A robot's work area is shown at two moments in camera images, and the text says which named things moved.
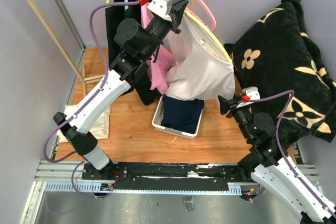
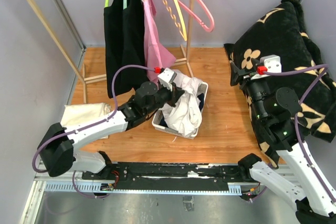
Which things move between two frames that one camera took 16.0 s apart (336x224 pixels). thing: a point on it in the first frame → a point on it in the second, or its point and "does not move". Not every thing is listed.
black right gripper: (225, 105) → (247, 76)
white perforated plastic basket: (156, 122) does not move
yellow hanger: (194, 17) → (167, 5)
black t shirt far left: (114, 16) does not move
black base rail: (160, 176) does not move
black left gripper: (177, 13) → (176, 93)
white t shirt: (203, 70) → (185, 116)
